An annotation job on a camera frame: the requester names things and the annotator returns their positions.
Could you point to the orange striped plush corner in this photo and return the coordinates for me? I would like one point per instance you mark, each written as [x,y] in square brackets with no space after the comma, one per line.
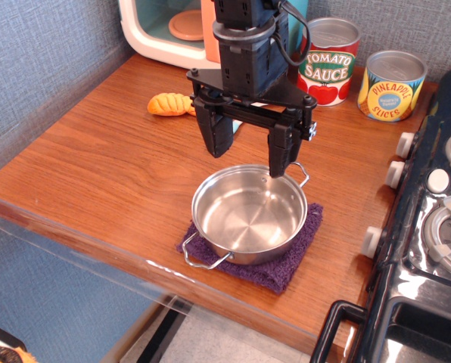
[15,355]

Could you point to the purple knitted cloth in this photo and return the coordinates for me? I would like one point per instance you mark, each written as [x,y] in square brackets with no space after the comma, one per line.
[275,275]

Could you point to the teal toy microwave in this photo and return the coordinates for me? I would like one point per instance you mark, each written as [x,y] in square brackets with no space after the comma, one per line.
[181,32]

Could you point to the silver pot with handles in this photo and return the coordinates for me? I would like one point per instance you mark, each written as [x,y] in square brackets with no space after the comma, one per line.
[247,217]

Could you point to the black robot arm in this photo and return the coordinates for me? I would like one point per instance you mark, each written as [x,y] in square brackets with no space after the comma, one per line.
[252,83]

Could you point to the white spoon teal handle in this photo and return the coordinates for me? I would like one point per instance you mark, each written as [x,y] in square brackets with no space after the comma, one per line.
[237,123]

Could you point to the pineapple slices can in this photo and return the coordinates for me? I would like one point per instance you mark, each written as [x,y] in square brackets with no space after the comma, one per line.
[391,85]

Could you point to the tomato sauce can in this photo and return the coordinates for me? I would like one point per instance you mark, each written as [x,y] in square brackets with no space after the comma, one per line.
[326,73]

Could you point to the orange plush fish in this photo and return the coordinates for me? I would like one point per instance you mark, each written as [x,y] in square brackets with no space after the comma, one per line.
[171,104]

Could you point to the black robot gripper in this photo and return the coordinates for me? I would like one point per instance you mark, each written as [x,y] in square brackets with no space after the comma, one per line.
[254,68]

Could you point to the black toy stove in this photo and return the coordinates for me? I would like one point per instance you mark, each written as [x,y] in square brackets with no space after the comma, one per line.
[407,317]

